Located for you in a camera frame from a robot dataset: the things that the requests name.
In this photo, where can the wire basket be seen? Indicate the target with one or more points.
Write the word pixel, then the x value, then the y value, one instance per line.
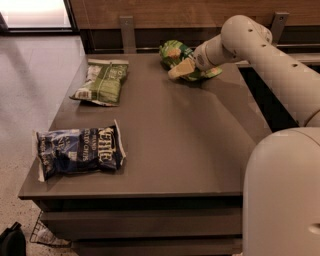
pixel 43 236

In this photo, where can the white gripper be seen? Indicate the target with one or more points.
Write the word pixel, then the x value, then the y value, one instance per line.
pixel 200 58

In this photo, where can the green rice chip bag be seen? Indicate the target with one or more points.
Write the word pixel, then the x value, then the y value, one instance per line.
pixel 177 51

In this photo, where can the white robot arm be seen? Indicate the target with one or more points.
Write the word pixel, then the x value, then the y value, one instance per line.
pixel 281 192

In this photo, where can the green and white chip bag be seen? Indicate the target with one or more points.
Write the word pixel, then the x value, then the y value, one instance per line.
pixel 103 82

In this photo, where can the grey drawer cabinet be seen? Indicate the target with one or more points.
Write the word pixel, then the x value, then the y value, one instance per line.
pixel 179 191

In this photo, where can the metal bracket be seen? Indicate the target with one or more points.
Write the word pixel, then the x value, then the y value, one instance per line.
pixel 128 34
pixel 278 25

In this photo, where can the blue kettle chip bag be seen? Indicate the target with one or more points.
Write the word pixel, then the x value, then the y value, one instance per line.
pixel 75 151

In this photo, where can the right metal bracket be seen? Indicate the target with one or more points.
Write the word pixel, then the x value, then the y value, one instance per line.
pixel 278 25

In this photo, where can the left metal bracket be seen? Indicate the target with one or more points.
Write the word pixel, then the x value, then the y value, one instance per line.
pixel 128 34

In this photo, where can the black bag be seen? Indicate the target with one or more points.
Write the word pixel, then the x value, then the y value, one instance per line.
pixel 12 241

